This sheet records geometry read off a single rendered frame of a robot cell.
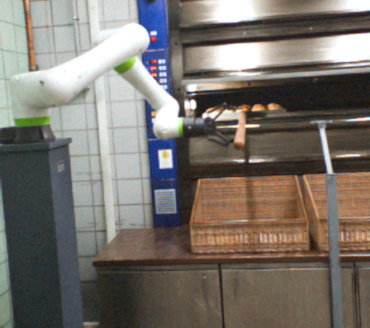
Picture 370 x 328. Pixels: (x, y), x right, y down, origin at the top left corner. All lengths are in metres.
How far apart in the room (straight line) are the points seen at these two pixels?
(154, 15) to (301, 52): 0.84
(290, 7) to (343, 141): 0.79
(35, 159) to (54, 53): 1.28
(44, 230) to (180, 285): 0.81
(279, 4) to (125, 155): 1.22
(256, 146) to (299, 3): 0.82
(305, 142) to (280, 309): 0.91
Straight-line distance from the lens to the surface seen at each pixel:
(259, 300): 2.31
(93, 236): 2.93
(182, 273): 2.29
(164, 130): 2.08
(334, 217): 2.14
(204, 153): 2.68
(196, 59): 2.67
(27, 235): 1.78
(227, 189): 2.65
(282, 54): 2.65
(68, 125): 2.86
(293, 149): 2.67
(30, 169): 1.73
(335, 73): 2.53
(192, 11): 2.71
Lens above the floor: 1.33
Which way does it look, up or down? 4 degrees down
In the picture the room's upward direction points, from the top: 4 degrees counter-clockwise
